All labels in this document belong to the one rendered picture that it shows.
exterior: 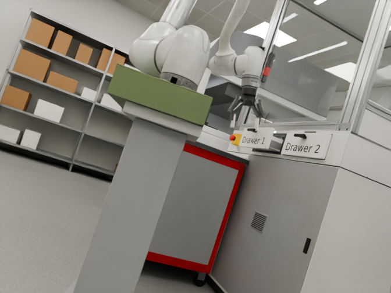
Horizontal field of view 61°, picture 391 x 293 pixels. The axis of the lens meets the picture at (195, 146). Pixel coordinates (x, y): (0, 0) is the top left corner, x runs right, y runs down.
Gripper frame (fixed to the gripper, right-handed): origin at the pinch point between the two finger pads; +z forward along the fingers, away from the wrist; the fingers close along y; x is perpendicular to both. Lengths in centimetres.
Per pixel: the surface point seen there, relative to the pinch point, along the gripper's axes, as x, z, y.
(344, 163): -52, 12, 18
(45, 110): 366, -9, -128
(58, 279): -8, 75, -80
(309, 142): -32.4, 4.9, 15.6
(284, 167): -18.0, 17.3, 14.7
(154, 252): 14, 70, -35
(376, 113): -52, -9, 31
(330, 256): -52, 48, 17
